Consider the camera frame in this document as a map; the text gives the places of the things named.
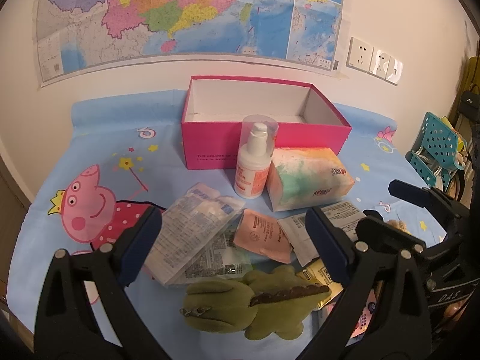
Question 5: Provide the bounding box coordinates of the green plush dinosaur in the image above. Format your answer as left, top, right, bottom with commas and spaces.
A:
181, 265, 331, 341

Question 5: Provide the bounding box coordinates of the white barcode label packet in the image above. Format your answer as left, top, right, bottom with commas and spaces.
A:
277, 201, 365, 267

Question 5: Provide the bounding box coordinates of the white pump lotion bottle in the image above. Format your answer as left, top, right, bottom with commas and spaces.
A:
234, 115, 278, 199

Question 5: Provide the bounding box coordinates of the pink cardboard box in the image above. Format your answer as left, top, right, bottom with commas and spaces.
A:
181, 76, 352, 170

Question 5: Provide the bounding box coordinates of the pink floral tissue pack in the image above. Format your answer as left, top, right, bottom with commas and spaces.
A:
318, 287, 380, 350

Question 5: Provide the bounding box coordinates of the pink hand cream sachet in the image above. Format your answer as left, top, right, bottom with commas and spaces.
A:
233, 209, 292, 264

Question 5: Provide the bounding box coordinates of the yellow tissue pack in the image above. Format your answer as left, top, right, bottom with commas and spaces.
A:
296, 258, 343, 311

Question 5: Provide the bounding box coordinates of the white wall switch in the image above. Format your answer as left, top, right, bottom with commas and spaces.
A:
368, 47, 404, 86

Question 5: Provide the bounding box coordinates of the clear plastic mask packet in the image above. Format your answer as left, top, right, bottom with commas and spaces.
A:
145, 183, 246, 286

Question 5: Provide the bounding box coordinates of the yellow hanging garment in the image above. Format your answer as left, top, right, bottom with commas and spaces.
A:
448, 56, 479, 125

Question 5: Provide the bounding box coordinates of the teal perforated plastic basket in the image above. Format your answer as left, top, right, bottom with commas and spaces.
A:
406, 112, 467, 192

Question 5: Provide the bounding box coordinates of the blue cartoon pig tablecloth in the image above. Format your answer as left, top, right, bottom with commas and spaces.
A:
7, 90, 445, 359

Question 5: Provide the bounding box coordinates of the colourful wall map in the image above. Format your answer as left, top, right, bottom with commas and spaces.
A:
35, 0, 350, 83

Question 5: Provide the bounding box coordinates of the white wall socket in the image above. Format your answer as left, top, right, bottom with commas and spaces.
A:
346, 37, 374, 72

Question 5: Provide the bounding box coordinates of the pastel soft tissue pack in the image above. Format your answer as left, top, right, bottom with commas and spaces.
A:
266, 147, 355, 212

